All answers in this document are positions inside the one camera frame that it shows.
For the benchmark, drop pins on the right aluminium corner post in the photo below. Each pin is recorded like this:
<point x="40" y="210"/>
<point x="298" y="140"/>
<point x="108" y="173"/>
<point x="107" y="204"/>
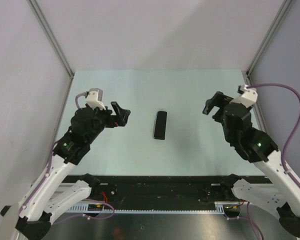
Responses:
<point x="270" y="34"/>

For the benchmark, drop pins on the slotted cable duct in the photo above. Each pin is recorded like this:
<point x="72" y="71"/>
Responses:
<point x="218" y="208"/>

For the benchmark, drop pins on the black glasses case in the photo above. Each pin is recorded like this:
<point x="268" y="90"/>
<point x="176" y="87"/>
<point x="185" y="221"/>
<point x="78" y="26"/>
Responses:
<point x="160" y="125"/>

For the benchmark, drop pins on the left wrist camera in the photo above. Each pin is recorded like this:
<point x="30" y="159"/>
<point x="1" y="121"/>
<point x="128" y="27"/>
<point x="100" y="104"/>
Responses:
<point x="94" y="99"/>

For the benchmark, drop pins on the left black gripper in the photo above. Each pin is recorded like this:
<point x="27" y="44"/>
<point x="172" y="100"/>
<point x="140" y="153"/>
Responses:
<point x="122" y="113"/>

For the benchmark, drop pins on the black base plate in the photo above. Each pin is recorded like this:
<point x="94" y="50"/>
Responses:
<point x="163" y="192"/>

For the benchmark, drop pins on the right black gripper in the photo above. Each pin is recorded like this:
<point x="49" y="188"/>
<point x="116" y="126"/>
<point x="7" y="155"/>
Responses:
<point x="218" y="100"/>

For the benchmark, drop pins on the aluminium corner post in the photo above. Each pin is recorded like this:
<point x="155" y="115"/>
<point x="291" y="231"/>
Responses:
<point x="42" y="20"/>
<point x="270" y="34"/>

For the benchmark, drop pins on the left aluminium corner post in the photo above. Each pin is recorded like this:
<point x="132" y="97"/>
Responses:
<point x="42" y="20"/>

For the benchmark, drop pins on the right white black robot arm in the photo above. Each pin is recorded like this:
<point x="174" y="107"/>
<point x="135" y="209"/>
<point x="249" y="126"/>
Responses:
<point x="257" y="147"/>

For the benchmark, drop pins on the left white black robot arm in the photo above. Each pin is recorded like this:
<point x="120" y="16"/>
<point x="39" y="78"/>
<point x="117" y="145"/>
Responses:
<point x="34" y="215"/>

